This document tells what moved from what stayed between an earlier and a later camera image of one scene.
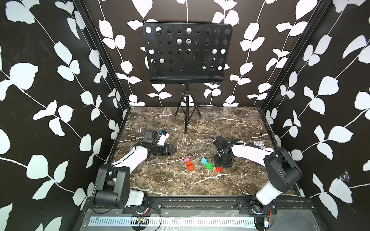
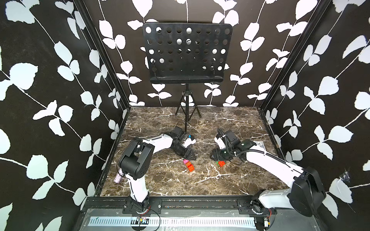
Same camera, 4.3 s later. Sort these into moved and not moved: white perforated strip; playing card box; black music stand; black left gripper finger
Moved: black left gripper finger
Not moved: black music stand; white perforated strip; playing card box
